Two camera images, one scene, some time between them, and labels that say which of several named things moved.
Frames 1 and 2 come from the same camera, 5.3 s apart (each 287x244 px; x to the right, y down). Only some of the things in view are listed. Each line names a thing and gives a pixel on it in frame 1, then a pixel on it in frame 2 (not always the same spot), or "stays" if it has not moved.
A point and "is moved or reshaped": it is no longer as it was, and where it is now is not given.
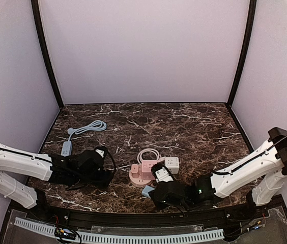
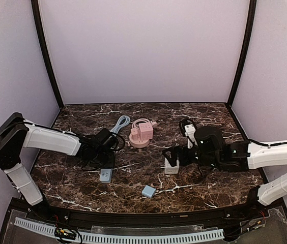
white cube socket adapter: (172, 163) stays
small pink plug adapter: (134, 168) → (135, 134)
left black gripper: (105, 178) → (105, 156)
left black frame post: (35, 7) stays
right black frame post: (245, 51) stays
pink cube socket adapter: (146, 173) → (145, 131)
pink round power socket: (141, 175) → (138, 143)
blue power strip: (66, 148) is moved or reshaped
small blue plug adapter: (146, 190) stays
